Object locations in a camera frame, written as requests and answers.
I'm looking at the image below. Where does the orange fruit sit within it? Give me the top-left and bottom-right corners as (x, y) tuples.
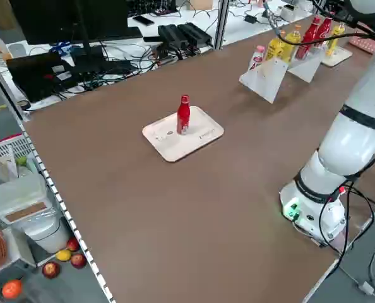
(1, 280), (24, 299)

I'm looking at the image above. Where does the white power adapter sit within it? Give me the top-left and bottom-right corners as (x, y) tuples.
(354, 251), (375, 297)

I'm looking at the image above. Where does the white bottle pink cap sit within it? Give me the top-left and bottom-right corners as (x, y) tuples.
(249, 45), (266, 72)

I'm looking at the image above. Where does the black smartphone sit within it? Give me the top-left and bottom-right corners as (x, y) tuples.
(133, 15), (155, 27)

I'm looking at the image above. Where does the black computer monitor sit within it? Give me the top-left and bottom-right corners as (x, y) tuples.
(9, 0), (130, 64)

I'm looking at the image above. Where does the white slotted plastic basket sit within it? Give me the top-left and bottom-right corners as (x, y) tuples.
(0, 133), (34, 187)

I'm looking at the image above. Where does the red cola bottle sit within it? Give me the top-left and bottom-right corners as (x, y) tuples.
(296, 17), (321, 60)
(176, 94), (191, 135)
(313, 17), (333, 48)

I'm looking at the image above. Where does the cream rabbit print tray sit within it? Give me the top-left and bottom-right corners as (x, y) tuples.
(141, 105), (225, 163)
(320, 46), (354, 68)

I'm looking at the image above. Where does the white plastic bucket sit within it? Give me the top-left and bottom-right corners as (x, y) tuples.
(24, 215), (70, 254)

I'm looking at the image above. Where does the black equipment case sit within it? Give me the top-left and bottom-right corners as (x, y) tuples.
(6, 52), (78, 104)

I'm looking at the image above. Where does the aluminium table edge rail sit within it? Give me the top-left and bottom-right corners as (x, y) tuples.
(0, 56), (116, 303)

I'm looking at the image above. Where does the pink plastic basket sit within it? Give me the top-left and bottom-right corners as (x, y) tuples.
(348, 35), (375, 54)

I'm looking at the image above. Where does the tangled black cable bundle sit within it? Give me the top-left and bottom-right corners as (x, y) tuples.
(50, 40), (188, 95)

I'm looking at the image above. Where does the yellow pear drink bottle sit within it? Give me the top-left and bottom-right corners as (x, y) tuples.
(265, 31), (285, 61)
(325, 23), (346, 57)
(283, 25), (302, 62)

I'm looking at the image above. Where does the aluminium frame post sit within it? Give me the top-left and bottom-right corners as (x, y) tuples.
(213, 0), (232, 50)

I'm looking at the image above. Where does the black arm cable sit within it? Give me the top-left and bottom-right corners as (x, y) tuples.
(319, 181), (375, 256)

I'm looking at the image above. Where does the clear acrylic stepped shelf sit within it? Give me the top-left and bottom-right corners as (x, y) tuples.
(239, 40), (327, 104)

